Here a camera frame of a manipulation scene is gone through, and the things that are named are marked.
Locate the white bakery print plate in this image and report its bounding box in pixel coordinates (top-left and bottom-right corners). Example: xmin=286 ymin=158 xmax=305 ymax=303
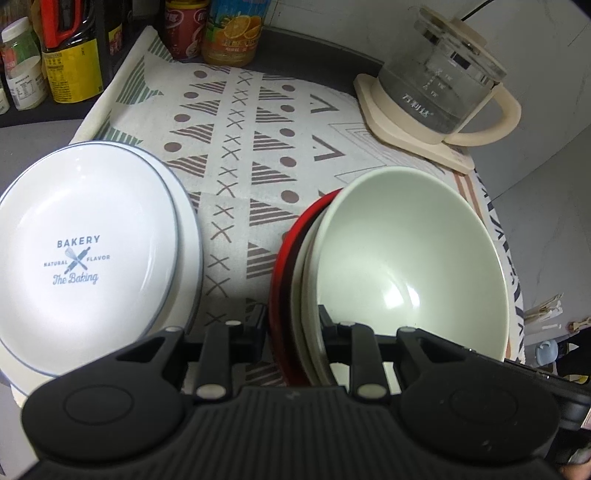
xmin=0 ymin=142 xmax=181 ymax=377

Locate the black metal spice rack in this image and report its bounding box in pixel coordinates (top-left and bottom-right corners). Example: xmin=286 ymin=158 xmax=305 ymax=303
xmin=1 ymin=1 xmax=144 ymax=127

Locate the glass kettle with cream handle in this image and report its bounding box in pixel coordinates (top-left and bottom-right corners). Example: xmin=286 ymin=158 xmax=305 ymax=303
xmin=372 ymin=6 xmax=522 ymax=147

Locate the patterned table cloth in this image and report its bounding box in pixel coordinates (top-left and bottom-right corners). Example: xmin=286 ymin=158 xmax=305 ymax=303
xmin=74 ymin=28 xmax=525 ymax=362

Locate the red drink can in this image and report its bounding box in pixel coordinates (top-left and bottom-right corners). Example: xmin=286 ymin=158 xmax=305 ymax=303
xmin=164 ymin=1 xmax=209 ymax=60

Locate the dark soy sauce jug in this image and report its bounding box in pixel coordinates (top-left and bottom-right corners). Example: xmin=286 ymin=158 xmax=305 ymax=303
xmin=40 ymin=0 xmax=103 ymax=104

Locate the white cap powder bottle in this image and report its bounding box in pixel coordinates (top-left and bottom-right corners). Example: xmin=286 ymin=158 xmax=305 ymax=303
xmin=1 ymin=17 xmax=48 ymax=111

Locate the cream kettle base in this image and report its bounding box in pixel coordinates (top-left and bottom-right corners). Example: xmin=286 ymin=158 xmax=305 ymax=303
xmin=353 ymin=74 xmax=475 ymax=174

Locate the orange juice bottle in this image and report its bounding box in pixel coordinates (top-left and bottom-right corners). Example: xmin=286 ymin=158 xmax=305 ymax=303
xmin=201 ymin=0 xmax=270 ymax=67

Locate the white blue-rimmed plate underneath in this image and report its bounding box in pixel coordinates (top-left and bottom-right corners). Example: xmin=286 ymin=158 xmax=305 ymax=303
xmin=0 ymin=140 xmax=205 ymax=409

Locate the cream white bowl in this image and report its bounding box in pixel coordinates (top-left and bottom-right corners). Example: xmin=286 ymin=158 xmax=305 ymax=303
xmin=290 ymin=216 xmax=339 ymax=387

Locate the pale green ceramic bowl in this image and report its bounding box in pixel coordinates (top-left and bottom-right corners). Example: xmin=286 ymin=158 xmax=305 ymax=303
xmin=310 ymin=167 xmax=510 ymax=360

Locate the left human hand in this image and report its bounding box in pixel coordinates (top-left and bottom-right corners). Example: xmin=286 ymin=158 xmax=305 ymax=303
xmin=560 ymin=461 xmax=591 ymax=480

